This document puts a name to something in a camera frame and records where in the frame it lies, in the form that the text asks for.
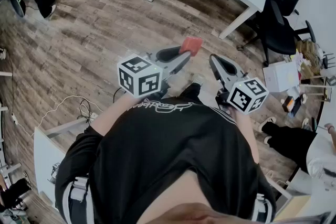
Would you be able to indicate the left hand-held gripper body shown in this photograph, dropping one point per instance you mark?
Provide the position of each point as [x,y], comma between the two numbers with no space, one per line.
[139,78]

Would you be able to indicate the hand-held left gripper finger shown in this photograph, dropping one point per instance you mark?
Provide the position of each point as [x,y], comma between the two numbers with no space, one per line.
[178,61]
[168,55]

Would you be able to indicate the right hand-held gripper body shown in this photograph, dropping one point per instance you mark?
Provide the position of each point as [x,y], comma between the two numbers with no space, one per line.
[248,95]

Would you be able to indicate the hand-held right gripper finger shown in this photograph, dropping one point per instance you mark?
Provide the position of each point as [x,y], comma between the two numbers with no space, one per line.
[216,68]
[229,66]

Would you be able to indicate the red block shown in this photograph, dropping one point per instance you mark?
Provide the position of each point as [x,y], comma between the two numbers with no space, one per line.
[193,44]

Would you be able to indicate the person's left forearm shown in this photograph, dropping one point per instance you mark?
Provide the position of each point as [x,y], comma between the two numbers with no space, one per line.
[118,112]

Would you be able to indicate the person's right forearm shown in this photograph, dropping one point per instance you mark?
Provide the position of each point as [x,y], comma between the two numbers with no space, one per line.
[246,133]

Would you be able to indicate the person's grey shoe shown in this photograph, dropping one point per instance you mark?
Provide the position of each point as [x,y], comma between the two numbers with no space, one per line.
[198,78]

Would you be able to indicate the person's black trouser leg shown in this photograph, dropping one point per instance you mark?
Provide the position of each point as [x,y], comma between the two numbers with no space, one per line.
[193,91]

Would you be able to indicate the white cardboard box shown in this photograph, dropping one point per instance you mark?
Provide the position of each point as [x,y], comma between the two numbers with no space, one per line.
[281,77]

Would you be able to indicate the orange and black box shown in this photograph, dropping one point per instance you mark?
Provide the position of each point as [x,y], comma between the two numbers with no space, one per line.
[288,103]

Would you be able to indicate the black office chair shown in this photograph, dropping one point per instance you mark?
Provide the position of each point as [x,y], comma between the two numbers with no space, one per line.
[278,34]

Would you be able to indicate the white power strip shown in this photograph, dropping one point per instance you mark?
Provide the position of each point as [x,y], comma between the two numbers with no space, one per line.
[92,115]

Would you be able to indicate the person's black shirt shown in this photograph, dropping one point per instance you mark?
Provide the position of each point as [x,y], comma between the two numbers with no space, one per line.
[170,144]

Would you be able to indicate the brown cardboard pieces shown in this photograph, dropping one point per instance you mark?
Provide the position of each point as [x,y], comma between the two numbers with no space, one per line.
[305,47]

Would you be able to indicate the person's face and neck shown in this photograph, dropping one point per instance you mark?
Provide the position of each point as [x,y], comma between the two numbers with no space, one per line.
[189,191]

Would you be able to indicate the white metal rack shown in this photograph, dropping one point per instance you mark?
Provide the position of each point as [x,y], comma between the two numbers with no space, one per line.
[5,74]

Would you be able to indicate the grey desk frame bar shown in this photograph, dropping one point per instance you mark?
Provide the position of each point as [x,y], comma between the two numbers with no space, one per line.
[65,127]

